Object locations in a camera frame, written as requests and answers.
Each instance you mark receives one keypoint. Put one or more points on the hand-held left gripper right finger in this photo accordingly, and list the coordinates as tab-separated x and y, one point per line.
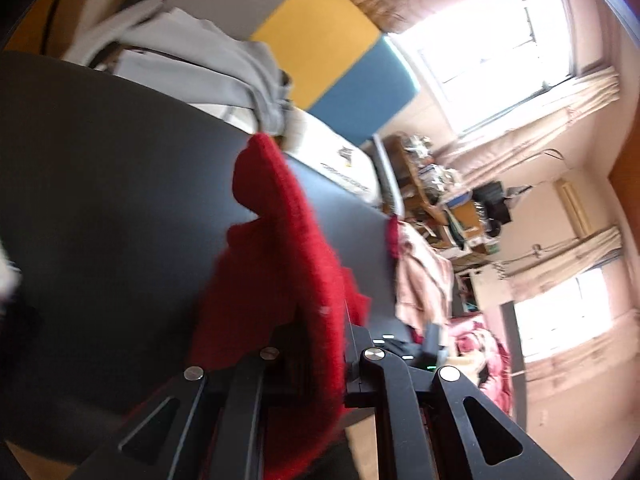
362	380

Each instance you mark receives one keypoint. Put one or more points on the large bright window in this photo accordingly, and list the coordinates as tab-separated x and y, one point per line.
490	60

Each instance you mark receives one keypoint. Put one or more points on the dark red garment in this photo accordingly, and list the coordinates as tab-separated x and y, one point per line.
392	237

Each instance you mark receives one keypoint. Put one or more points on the grey garment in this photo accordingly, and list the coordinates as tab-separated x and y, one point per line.
210	55

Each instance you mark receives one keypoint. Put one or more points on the wooden wardrobe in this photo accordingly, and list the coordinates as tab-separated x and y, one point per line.
30	25

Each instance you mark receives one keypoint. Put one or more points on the red knitted sweater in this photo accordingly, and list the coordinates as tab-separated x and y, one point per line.
280	240

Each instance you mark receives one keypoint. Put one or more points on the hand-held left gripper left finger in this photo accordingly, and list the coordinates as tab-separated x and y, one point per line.
235	410

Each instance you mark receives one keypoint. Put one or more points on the pale pink garment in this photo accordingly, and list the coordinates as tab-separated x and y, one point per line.
422	275

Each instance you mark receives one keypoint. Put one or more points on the pale folded cloth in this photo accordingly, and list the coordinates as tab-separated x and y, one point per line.
170	75

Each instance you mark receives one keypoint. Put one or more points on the dark grey bed headboard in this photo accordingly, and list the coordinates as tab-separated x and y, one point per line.
512	360

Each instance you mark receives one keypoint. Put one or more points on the pink quilted blanket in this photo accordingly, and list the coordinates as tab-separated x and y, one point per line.
487	385

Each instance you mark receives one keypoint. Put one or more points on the black television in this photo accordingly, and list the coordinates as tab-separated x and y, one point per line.
492	200

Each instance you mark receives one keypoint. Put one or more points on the white printed pillow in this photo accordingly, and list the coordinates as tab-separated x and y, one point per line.
340	160

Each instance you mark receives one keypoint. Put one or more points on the grey yellow blue sofa chair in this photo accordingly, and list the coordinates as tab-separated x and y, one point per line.
325	35

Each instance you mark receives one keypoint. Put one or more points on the cluster of small jars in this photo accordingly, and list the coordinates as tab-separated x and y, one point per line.
425	170

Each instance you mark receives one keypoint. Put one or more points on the small bright window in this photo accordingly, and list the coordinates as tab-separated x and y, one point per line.
575	315

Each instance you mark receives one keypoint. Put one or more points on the wall air conditioner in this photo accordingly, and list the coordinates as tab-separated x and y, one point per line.
575	207

